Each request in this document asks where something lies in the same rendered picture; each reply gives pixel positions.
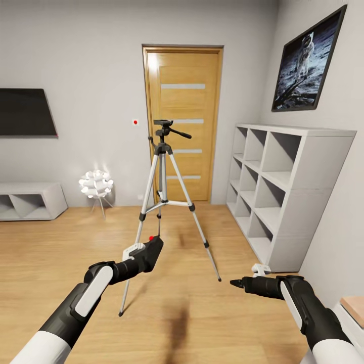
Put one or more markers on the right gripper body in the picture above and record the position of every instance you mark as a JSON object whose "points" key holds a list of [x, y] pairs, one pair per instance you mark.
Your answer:
{"points": [[257, 285]]}

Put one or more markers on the painting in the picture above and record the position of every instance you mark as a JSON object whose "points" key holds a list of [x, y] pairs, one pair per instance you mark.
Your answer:
{"points": [[304, 64]]}

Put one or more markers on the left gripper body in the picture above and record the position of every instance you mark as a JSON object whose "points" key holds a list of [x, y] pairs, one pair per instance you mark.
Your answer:
{"points": [[135, 266]]}

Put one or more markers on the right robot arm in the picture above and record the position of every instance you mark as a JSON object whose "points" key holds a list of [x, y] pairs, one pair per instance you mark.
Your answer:
{"points": [[325, 337]]}

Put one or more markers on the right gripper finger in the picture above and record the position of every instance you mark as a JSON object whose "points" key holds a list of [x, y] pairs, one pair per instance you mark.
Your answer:
{"points": [[239, 283]]}

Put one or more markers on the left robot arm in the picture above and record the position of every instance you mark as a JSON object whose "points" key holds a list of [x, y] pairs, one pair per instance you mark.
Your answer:
{"points": [[55, 339]]}

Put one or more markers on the camera tripod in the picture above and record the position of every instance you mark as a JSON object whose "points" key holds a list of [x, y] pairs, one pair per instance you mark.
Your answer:
{"points": [[160, 152]]}

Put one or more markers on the digital camera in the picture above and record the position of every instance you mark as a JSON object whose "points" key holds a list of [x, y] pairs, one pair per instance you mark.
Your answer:
{"points": [[151, 251]]}

